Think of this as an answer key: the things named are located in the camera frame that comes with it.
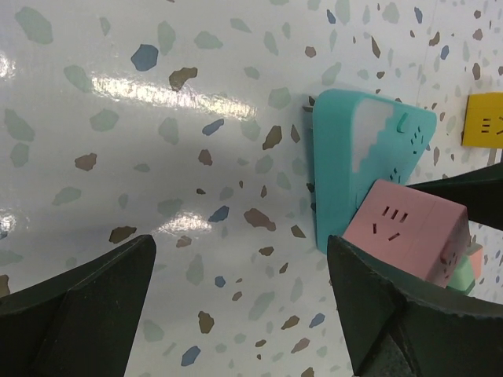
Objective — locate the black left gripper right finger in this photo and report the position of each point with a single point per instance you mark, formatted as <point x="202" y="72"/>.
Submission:
<point x="396" y="324"/>

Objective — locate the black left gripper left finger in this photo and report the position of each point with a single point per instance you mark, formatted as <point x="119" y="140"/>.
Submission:
<point x="81" y="322"/>

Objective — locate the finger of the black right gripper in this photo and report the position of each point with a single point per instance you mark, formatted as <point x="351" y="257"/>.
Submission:
<point x="479" y="190"/>

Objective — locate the yellow cube socket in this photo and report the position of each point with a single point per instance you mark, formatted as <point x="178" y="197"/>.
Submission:
<point x="483" y="126"/>

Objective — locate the pink cube socket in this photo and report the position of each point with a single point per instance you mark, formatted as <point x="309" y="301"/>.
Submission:
<point x="416" y="232"/>

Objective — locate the green charger plug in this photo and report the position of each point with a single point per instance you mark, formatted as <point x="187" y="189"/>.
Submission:
<point x="463" y="278"/>

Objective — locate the light blue triangular item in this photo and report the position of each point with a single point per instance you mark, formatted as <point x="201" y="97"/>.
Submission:
<point x="359" y="138"/>

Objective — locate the salmon pink charger plug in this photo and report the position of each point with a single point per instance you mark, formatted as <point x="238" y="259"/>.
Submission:
<point x="475" y="256"/>

